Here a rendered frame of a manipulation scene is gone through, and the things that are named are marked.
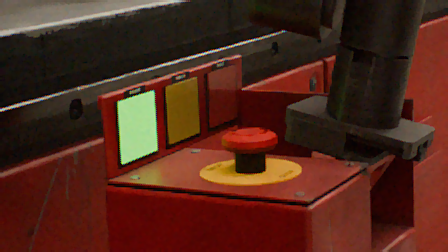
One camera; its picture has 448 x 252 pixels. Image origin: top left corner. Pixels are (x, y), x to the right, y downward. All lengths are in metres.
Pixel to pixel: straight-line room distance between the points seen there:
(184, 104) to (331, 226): 0.18
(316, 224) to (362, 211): 0.08
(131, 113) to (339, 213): 0.17
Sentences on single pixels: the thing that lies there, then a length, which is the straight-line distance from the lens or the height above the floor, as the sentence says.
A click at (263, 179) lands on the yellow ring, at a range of 0.74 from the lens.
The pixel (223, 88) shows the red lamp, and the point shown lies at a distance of 0.89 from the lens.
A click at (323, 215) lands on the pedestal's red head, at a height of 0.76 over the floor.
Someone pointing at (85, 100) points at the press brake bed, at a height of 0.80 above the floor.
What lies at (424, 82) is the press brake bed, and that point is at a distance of 1.70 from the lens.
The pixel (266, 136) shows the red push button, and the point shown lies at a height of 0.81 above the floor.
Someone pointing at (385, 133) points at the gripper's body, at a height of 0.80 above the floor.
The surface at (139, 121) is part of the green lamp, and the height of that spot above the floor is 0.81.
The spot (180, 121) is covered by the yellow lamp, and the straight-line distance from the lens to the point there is 0.84.
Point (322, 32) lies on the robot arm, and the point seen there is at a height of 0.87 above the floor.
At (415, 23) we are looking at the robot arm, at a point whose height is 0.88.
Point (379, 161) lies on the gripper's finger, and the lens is 0.82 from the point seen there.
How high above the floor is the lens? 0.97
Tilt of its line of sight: 11 degrees down
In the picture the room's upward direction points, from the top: 2 degrees counter-clockwise
